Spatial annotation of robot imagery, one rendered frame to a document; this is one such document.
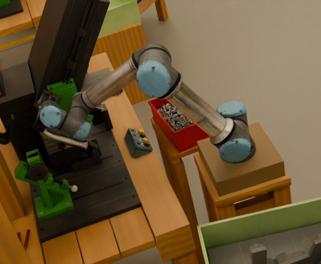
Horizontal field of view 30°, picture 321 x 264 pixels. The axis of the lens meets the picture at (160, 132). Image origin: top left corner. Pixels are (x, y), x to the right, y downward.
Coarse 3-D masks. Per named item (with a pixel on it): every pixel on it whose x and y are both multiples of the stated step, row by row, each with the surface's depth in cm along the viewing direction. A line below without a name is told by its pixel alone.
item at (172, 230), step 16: (96, 64) 333; (112, 96) 304; (112, 112) 293; (128, 112) 290; (112, 128) 282; (128, 160) 260; (144, 160) 258; (144, 176) 250; (160, 176) 248; (144, 192) 242; (160, 192) 240; (144, 208) 235; (160, 208) 233; (176, 208) 231; (160, 224) 226; (176, 224) 225; (160, 240) 224; (176, 240) 226; (192, 240) 229; (160, 256) 232; (176, 256) 231
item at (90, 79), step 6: (96, 72) 280; (102, 72) 279; (108, 72) 278; (84, 78) 278; (90, 78) 277; (96, 78) 276; (102, 78) 275; (84, 84) 273; (90, 84) 272; (84, 90) 269
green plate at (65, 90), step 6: (72, 78) 252; (54, 84) 251; (60, 84) 251; (66, 84) 252; (72, 84) 253; (48, 90) 251; (54, 90) 252; (60, 90) 252; (66, 90) 253; (72, 90) 253; (66, 96) 254; (72, 96) 254; (60, 102) 254; (66, 102) 254; (60, 108) 255; (66, 108) 255
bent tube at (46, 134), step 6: (48, 132) 254; (48, 138) 254; (54, 138) 254; (60, 138) 255; (66, 138) 256; (66, 144) 257; (72, 144) 257; (78, 144) 257; (84, 144) 258; (84, 150) 260
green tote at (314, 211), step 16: (272, 208) 213; (288, 208) 213; (304, 208) 214; (320, 208) 214; (208, 224) 213; (224, 224) 213; (240, 224) 214; (256, 224) 215; (272, 224) 216; (288, 224) 217; (304, 224) 218; (208, 240) 217; (224, 240) 218; (240, 240) 219; (208, 256) 222
